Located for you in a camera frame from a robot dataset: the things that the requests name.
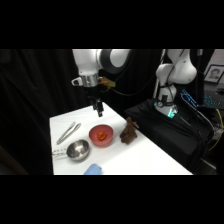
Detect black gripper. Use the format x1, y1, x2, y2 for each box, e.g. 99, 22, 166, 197
84, 85, 105, 118

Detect red orange dotted ball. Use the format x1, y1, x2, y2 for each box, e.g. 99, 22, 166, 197
96, 130, 108, 141

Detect pink bowl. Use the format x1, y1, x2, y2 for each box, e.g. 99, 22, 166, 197
88, 124, 115, 148

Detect yellowish connector on wrist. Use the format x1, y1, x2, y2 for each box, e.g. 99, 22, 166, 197
97, 76, 117, 90

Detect brown plush toy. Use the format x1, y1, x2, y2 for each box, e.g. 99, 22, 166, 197
119, 116, 141, 145

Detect metal tongs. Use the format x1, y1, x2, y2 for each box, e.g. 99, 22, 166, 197
55, 121, 82, 145

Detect steel measuring cup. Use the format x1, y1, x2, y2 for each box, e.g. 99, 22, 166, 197
52, 139, 91, 163

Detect blue cloth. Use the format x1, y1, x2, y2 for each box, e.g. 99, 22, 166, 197
83, 163, 105, 176

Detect black curtain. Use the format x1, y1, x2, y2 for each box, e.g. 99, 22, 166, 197
0, 49, 168, 176

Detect black robot stand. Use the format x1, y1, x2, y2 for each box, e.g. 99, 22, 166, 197
123, 98, 224, 176

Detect small green light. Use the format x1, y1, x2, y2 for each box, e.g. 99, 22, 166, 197
167, 107, 177, 120

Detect blue lit device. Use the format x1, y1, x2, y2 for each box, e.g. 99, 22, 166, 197
180, 89, 202, 110

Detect framed picture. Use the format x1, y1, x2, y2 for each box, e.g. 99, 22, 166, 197
203, 64, 224, 84

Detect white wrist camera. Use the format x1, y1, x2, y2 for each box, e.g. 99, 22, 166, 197
71, 76, 84, 87

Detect black cable to wrist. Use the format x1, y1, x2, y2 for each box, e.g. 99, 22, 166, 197
111, 49, 166, 98

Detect black cable on arm base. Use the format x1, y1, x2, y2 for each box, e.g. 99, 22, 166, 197
156, 49, 188, 108

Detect yellow cable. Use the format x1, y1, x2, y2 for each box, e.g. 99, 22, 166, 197
207, 108, 224, 152

